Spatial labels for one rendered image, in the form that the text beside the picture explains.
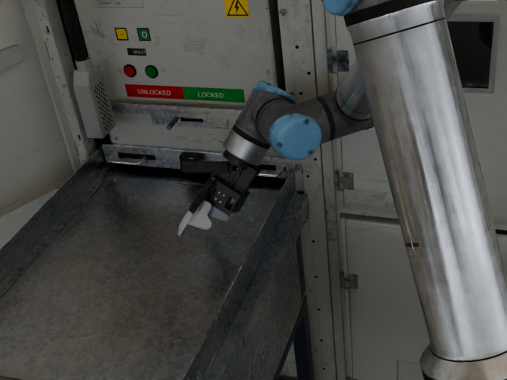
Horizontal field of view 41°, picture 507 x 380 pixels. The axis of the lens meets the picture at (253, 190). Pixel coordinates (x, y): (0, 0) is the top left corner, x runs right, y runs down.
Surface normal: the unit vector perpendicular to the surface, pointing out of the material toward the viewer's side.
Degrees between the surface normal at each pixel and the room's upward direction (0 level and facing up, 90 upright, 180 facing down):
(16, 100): 90
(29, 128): 90
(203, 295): 0
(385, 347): 90
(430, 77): 65
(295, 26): 90
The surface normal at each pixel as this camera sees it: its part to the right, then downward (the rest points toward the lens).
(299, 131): 0.27, 0.45
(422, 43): 0.18, 0.12
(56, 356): -0.11, -0.83
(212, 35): -0.33, 0.55
